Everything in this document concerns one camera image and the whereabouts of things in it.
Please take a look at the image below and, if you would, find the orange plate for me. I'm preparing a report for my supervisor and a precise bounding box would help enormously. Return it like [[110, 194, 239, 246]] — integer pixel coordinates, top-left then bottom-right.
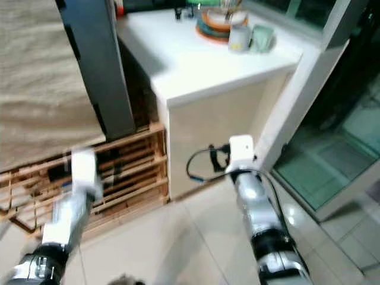
[[195, 24, 232, 44]]

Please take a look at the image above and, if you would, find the beige woven tablecloth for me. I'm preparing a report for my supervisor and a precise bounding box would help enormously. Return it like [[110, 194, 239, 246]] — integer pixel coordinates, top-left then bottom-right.
[[0, 0, 107, 173]]

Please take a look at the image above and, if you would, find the glass door panel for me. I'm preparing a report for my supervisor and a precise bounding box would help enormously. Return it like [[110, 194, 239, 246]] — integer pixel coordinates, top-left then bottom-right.
[[270, 71, 380, 220]]

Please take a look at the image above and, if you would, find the wooden lattice rack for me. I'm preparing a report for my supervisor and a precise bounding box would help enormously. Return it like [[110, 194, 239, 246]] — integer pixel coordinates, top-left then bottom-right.
[[0, 123, 168, 238]]

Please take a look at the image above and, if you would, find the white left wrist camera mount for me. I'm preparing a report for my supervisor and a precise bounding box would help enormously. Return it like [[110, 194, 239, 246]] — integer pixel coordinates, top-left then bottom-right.
[[70, 148, 99, 197]]

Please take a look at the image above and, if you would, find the white bowl orange rim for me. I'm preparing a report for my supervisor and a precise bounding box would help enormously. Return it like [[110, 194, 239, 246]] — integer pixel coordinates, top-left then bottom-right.
[[205, 6, 249, 31]]

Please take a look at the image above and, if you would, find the pale green mug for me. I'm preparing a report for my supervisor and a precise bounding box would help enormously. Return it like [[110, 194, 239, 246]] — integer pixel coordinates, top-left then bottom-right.
[[251, 25, 276, 53]]

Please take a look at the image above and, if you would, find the white topped beige sideboard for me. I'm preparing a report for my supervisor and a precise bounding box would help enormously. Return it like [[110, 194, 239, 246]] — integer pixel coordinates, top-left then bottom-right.
[[116, 9, 303, 200]]

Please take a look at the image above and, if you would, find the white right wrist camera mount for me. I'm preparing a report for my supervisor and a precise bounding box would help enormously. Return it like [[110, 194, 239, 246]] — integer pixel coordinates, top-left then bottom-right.
[[227, 135, 256, 173]]

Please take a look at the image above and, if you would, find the teal plate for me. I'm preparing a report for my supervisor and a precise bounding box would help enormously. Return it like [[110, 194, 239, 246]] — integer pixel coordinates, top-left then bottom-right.
[[197, 13, 231, 37]]

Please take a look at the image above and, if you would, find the white door frame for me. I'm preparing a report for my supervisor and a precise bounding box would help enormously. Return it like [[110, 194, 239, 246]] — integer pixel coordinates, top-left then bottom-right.
[[252, 0, 369, 173]]

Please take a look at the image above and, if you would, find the dark grey table leg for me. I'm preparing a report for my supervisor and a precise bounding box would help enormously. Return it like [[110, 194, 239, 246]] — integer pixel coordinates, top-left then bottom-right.
[[55, 0, 136, 142]]

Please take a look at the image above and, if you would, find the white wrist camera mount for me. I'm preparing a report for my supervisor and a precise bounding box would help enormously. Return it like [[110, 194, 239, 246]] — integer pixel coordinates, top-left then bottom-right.
[[70, 148, 99, 197], [227, 135, 256, 173]]

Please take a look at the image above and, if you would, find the grey white mug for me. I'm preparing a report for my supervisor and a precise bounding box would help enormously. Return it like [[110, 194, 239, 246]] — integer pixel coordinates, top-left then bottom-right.
[[227, 25, 253, 53]]

